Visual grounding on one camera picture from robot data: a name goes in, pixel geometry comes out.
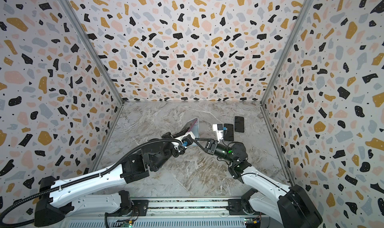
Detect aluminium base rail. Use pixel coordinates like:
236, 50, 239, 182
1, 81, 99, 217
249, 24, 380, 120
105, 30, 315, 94
59, 190, 284, 228

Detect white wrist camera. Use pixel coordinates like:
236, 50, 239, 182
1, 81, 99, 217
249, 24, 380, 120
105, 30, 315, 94
179, 140, 189, 153
212, 124, 227, 141

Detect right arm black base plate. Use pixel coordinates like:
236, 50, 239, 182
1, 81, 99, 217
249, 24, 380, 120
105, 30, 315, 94
226, 199, 265, 216

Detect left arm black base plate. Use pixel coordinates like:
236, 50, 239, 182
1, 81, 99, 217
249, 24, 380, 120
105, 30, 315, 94
105, 200, 149, 217

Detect purple phone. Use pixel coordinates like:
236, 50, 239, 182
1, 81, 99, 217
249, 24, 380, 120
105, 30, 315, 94
181, 118, 199, 137

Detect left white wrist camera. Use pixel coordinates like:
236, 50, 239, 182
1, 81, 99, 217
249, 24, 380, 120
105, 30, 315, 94
179, 140, 189, 153

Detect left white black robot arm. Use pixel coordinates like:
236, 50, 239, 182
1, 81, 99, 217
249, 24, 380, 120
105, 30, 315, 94
34, 132, 196, 227

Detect far right black phone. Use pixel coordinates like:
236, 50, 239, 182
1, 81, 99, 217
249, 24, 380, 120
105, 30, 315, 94
234, 116, 245, 133

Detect black corrugated cable hose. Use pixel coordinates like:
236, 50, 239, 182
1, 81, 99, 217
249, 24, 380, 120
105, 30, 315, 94
0, 137, 184, 228

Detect black phone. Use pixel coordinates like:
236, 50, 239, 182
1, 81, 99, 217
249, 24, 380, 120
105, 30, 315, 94
234, 116, 245, 133
224, 124, 234, 142

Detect grey phone case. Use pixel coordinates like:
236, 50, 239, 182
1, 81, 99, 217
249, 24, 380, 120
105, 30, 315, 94
188, 118, 200, 138

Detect green circuit board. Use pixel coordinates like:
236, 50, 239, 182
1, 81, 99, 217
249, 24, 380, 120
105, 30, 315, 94
115, 220, 136, 228

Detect middle black phone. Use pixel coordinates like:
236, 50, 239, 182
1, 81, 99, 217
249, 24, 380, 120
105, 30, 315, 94
224, 124, 234, 142

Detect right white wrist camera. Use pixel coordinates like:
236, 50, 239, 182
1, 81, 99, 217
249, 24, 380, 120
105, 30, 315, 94
212, 124, 227, 141

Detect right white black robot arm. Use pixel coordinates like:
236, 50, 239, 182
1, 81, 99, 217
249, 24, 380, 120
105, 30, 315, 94
195, 138, 323, 228

